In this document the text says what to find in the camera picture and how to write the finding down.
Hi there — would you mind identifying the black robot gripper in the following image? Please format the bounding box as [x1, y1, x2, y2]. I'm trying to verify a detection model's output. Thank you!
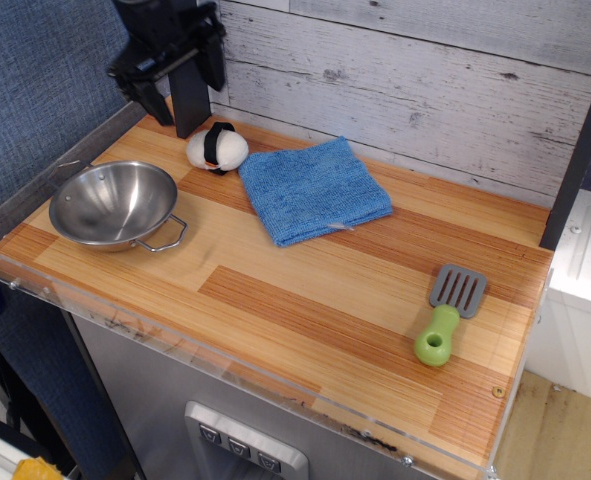
[108, 1, 226, 126]

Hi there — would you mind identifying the white plush egg black band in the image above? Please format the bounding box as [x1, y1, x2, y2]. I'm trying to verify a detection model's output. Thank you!
[186, 122, 249, 175]

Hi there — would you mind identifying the blue folded cloth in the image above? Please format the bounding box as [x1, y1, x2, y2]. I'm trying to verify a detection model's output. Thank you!
[239, 137, 393, 247]

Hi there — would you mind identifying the silver dispenser button panel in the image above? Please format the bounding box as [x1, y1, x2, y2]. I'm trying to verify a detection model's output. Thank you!
[184, 401, 309, 479]

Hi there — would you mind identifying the clear acrylic front guard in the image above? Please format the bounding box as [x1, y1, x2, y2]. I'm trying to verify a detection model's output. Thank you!
[0, 240, 493, 479]

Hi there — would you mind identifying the white ridged side cabinet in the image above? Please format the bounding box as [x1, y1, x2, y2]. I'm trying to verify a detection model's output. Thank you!
[525, 190, 591, 398]

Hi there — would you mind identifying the dark grey left post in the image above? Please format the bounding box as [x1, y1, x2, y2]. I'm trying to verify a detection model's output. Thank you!
[167, 0, 221, 140]

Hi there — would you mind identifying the dark grey post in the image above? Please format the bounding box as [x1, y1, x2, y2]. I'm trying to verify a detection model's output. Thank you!
[167, 0, 221, 140]
[539, 103, 591, 251]

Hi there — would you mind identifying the stainless steel bowl with handles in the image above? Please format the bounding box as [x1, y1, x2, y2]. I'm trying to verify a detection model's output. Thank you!
[49, 160, 188, 253]

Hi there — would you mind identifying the grey spatula green handle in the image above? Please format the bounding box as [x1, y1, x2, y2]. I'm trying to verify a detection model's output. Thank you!
[414, 264, 487, 367]

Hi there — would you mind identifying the dark grey right post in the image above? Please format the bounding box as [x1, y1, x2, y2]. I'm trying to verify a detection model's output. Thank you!
[539, 103, 591, 251]

